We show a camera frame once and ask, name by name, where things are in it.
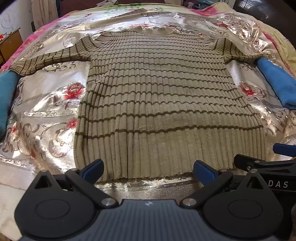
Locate dark red headboard cushion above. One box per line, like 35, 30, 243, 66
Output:
56, 0, 165, 17

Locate beige striped ribbed sweater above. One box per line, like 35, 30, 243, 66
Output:
10, 27, 266, 180

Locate teal folded garment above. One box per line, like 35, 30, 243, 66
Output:
0, 70, 20, 138

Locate blue folded garment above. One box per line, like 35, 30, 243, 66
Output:
257, 58, 295, 110

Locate crumpled beige cloth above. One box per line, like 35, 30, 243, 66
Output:
96, 0, 118, 7

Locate wooden side cabinet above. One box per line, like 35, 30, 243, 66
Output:
0, 28, 23, 66

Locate pile of clothes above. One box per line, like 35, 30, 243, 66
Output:
166, 0, 223, 11

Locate dark wooden bed headboard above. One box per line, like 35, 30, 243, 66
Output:
233, 0, 296, 46

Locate beige curtain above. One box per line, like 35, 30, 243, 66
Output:
31, 0, 58, 30

